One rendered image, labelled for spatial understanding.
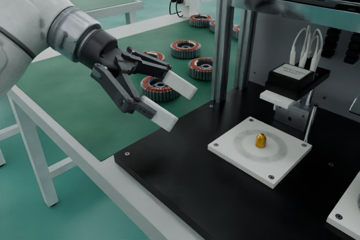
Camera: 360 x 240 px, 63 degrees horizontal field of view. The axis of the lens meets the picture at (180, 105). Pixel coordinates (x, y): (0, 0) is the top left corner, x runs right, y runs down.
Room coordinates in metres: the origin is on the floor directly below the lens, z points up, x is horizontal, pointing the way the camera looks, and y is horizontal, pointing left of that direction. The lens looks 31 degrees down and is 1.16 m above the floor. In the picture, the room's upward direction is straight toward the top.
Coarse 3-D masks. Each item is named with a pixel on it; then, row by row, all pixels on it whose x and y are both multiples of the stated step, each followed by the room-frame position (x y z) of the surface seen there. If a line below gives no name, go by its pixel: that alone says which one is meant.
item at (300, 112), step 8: (296, 104) 0.56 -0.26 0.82; (304, 104) 0.55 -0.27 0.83; (312, 104) 0.56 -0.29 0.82; (280, 112) 0.57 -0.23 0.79; (288, 112) 0.56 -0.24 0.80; (296, 112) 0.54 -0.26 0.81; (304, 112) 0.53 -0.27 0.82; (280, 120) 0.57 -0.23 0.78; (288, 120) 0.55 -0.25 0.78; (296, 120) 0.54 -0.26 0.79; (304, 120) 0.53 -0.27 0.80; (296, 128) 0.54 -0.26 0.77; (304, 128) 0.53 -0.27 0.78
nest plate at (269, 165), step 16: (240, 128) 0.52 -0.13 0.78; (256, 128) 0.52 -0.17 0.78; (272, 128) 0.52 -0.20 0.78; (224, 144) 0.47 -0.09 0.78; (240, 144) 0.47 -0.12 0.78; (272, 144) 0.47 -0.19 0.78; (288, 144) 0.47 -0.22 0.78; (304, 144) 0.47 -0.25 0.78; (240, 160) 0.42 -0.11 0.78; (256, 160) 0.42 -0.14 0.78; (272, 160) 0.42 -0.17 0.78; (288, 160) 0.42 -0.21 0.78; (256, 176) 0.39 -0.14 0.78; (272, 176) 0.38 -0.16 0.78
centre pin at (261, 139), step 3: (258, 135) 0.47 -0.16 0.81; (261, 135) 0.46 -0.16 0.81; (264, 135) 0.47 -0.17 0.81; (258, 138) 0.46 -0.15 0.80; (261, 138) 0.46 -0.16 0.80; (264, 138) 0.46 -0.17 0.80; (258, 141) 0.46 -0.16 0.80; (261, 141) 0.46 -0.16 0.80; (264, 141) 0.46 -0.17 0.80; (255, 144) 0.47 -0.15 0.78; (258, 144) 0.46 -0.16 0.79; (261, 144) 0.46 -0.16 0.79; (264, 144) 0.46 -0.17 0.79; (258, 147) 0.46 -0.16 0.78; (261, 147) 0.46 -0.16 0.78
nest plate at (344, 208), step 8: (352, 184) 0.36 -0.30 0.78; (344, 192) 0.34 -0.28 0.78; (352, 192) 0.34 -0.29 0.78; (344, 200) 0.33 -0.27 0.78; (352, 200) 0.33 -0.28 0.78; (336, 208) 0.31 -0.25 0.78; (344, 208) 0.31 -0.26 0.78; (352, 208) 0.31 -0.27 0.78; (328, 216) 0.30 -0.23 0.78; (336, 216) 0.30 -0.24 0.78; (344, 216) 0.30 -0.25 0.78; (352, 216) 0.30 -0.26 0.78; (336, 224) 0.29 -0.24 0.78; (344, 224) 0.28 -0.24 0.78; (352, 224) 0.28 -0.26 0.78; (344, 232) 0.28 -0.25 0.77; (352, 232) 0.27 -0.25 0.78
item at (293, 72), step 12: (276, 72) 0.51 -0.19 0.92; (288, 72) 0.51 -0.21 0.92; (300, 72) 0.51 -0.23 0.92; (312, 72) 0.52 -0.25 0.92; (324, 72) 0.56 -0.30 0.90; (276, 84) 0.51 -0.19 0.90; (288, 84) 0.49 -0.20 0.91; (300, 84) 0.48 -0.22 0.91; (312, 84) 0.51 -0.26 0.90; (264, 96) 0.50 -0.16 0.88; (276, 96) 0.49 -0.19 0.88; (288, 96) 0.49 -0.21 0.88; (300, 96) 0.48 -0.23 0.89; (288, 108) 0.46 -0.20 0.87
